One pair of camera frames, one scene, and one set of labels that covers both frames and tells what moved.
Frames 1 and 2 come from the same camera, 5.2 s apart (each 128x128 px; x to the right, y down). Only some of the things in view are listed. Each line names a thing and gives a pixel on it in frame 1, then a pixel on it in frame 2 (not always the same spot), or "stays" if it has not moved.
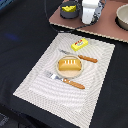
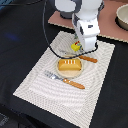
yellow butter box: x=78 y=45 stays
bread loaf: x=69 y=64 stays
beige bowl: x=121 y=18 stays
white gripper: x=91 y=10 to x=87 y=29
